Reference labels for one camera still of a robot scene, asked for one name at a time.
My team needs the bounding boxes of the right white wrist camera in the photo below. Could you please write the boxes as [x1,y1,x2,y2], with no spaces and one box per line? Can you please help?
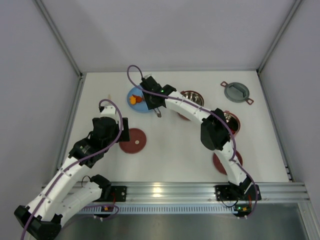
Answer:
[141,73,152,81]

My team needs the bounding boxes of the grey top lid with clasps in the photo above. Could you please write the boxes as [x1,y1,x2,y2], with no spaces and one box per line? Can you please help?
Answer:
[220,81,254,105]

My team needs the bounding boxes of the orange round food slice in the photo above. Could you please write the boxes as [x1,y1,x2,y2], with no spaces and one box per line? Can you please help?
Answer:
[134,96,144,103]

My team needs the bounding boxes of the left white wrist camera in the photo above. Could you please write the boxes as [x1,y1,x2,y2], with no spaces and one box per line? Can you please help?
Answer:
[99,105,118,120]

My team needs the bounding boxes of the metal tongs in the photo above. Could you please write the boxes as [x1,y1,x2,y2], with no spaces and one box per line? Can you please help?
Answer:
[153,108,162,118]

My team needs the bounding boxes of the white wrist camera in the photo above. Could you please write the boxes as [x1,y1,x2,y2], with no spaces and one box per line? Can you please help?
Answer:
[99,105,118,120]
[141,73,152,81]

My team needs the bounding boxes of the orange carrot food piece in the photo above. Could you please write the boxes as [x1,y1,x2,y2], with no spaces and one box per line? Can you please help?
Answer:
[129,94,138,105]

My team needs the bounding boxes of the pink lunch container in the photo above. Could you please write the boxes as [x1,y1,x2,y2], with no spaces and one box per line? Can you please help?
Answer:
[223,110,241,136]

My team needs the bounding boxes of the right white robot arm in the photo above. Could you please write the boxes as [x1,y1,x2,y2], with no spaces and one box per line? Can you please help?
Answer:
[140,76,262,201]

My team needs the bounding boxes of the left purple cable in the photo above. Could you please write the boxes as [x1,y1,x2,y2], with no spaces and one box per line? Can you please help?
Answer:
[21,98,125,240]

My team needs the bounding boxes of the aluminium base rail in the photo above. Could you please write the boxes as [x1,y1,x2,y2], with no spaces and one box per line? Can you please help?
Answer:
[41,181,311,216]

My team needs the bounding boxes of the left dark red lid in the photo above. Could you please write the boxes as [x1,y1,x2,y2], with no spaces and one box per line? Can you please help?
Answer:
[119,128,147,154]

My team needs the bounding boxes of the right dark red lid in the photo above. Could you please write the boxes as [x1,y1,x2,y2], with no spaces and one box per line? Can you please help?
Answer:
[212,151,243,175]

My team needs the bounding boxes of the dark red lunch container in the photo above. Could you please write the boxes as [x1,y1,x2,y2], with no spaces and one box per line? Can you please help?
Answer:
[177,90,205,121]

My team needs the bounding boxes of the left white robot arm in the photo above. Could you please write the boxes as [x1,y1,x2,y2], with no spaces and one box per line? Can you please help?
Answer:
[14,116,130,240]

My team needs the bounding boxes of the blue plate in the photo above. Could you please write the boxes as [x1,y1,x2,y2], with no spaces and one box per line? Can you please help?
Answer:
[126,87,151,113]

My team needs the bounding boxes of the dark red lid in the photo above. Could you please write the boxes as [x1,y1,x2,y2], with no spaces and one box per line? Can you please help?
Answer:
[119,128,147,154]
[212,151,243,175]

